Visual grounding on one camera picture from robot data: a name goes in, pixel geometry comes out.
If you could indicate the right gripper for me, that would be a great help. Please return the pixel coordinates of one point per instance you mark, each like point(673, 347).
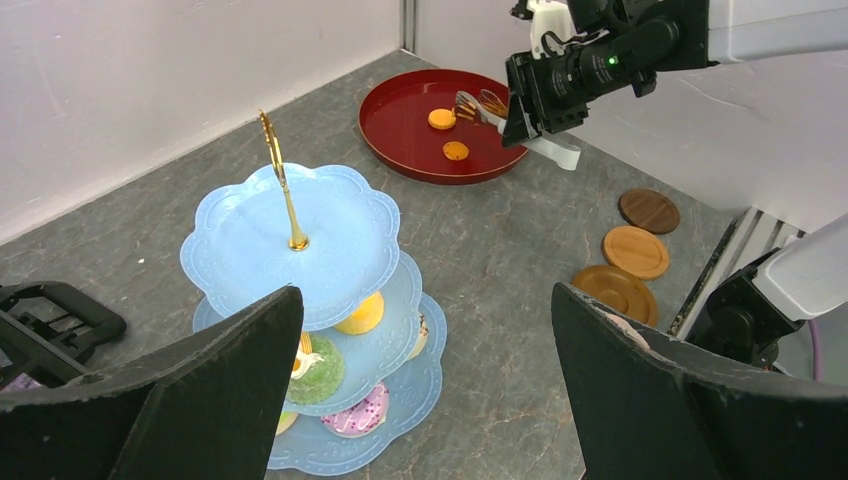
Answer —
point(540, 100)

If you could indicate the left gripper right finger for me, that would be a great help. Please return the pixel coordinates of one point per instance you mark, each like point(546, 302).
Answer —
point(649, 406)

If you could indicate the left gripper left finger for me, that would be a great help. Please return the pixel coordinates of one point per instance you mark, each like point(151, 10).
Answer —
point(204, 407)

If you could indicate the green cupcake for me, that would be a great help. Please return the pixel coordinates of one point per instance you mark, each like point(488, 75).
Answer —
point(317, 374)

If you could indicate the pink frosted donut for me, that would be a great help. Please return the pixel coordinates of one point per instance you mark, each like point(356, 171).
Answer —
point(363, 417)

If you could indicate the blue three-tier cake stand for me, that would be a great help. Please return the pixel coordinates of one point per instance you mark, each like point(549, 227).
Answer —
point(326, 231)

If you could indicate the yellow cupcake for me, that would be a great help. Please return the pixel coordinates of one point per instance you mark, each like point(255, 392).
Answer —
point(365, 318)

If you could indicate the white sprinkled donut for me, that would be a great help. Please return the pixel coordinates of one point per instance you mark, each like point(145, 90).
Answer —
point(422, 337)

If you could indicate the green frosted donut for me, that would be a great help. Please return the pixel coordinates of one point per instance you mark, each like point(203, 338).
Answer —
point(286, 420)

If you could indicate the orange round cookie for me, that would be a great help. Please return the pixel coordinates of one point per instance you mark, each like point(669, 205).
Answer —
point(441, 119)

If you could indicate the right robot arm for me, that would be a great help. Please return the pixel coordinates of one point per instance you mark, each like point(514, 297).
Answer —
point(582, 50)

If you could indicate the orange chip cookie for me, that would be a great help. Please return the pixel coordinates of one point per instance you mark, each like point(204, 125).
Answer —
point(455, 151)

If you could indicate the red round tray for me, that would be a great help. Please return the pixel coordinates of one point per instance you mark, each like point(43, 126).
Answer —
point(393, 121)

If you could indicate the dark brown wooden coaster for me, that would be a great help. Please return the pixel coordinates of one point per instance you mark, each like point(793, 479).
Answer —
point(650, 210)

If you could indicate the light wooden coaster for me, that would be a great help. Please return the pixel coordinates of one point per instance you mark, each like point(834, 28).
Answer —
point(636, 251)

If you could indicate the black open case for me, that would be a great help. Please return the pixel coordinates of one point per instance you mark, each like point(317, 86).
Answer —
point(49, 331)

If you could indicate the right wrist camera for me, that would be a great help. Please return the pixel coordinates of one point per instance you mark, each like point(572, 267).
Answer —
point(545, 16)

